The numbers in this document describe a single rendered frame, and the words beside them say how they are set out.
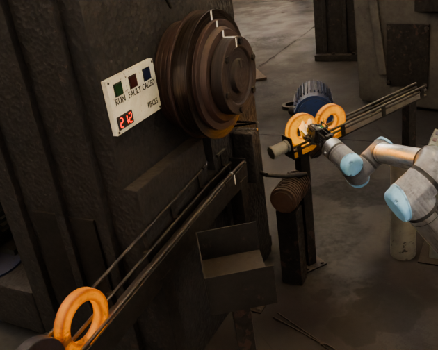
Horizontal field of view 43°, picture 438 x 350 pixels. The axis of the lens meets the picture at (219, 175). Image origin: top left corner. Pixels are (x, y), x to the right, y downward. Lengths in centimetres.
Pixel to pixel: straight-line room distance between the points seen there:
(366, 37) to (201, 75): 299
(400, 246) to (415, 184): 104
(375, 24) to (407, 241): 228
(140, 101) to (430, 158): 95
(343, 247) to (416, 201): 119
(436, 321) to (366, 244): 64
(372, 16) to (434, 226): 297
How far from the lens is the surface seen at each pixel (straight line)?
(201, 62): 191
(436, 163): 186
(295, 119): 247
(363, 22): 474
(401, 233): 280
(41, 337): 152
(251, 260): 186
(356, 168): 229
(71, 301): 156
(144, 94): 190
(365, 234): 308
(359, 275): 278
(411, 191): 182
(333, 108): 258
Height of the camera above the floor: 167
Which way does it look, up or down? 26 degrees down
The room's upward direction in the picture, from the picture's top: 8 degrees counter-clockwise
